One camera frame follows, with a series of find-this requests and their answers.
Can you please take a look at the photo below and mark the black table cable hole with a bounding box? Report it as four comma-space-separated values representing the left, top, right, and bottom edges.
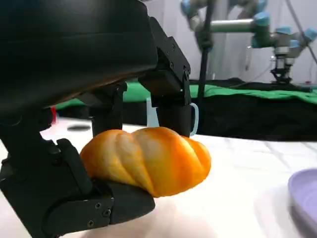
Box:
67, 125, 91, 132

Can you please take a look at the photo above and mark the black hanging cable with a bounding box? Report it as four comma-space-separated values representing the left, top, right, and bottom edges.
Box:
197, 0, 215, 100

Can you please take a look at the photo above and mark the lilac plate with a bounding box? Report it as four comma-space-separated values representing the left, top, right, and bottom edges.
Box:
288, 168, 317, 238

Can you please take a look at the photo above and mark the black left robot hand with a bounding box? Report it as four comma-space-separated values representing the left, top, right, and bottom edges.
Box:
0, 0, 191, 238

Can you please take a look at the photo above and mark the orange white toy bread roll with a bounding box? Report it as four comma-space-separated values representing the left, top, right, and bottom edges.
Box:
79, 126, 212, 198

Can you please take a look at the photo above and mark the pale green mug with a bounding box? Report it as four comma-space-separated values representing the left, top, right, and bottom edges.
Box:
146, 98, 200, 137

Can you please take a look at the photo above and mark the black table drape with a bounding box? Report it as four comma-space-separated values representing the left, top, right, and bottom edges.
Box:
56, 78, 317, 142

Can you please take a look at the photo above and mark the green cloth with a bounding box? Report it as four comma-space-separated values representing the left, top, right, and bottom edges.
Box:
55, 81, 317, 111

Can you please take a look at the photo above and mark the thin grey cable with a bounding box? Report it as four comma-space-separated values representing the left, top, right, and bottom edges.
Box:
286, 0, 317, 62

